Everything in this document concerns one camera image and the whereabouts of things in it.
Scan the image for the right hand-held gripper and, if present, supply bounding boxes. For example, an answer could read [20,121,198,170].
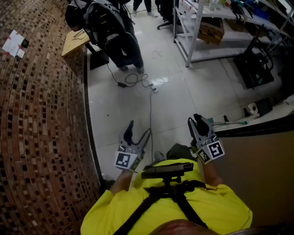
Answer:
[187,113,226,165]

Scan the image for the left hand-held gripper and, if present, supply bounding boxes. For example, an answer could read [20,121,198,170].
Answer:
[114,120,152,171]

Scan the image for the person's left forearm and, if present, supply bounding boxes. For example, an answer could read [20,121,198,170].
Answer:
[109,168,136,196]

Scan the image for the person's right forearm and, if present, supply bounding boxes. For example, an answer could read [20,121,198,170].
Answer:
[202,160,224,187]

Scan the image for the person's dark trousers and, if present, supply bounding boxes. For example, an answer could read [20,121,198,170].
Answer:
[166,143,198,162]

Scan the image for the black chest-mounted device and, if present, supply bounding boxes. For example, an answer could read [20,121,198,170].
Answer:
[141,162,194,196]

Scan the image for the white power strip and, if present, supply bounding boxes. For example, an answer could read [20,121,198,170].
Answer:
[148,78,159,93]

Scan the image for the white tissue roll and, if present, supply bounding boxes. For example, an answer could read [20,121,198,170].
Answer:
[248,102,260,116]

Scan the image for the beige table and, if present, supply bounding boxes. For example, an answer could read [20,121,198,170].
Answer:
[212,93,294,227]

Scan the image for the person's yellow shirt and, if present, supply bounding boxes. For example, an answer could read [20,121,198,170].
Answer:
[80,158,253,235]

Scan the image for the black board stand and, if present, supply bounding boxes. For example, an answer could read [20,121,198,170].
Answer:
[85,42,110,71]

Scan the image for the brown cardboard box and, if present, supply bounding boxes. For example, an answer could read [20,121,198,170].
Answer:
[197,20,226,45]

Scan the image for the yellow wooden board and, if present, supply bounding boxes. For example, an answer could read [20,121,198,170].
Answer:
[61,28,91,58]

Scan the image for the white metal shelving rack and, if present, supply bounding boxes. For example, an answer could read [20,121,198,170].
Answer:
[173,0,294,67]

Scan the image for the black office chair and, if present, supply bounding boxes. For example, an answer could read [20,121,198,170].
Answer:
[154,0,182,31]

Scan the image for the blue plastic box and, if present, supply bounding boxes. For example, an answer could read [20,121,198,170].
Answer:
[244,1,270,19]

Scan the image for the white paper sheet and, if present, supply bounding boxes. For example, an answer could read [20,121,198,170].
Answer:
[1,29,26,58]

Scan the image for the grey power cable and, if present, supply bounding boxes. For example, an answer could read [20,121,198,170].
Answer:
[149,89,154,162]

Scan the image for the black cable with adapter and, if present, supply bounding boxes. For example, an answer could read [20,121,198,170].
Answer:
[105,63,150,89]

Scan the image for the black harness straps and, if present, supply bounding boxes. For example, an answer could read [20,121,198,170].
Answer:
[112,180,218,235]

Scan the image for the black frame machine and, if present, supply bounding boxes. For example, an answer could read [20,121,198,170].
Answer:
[233,37,275,90]

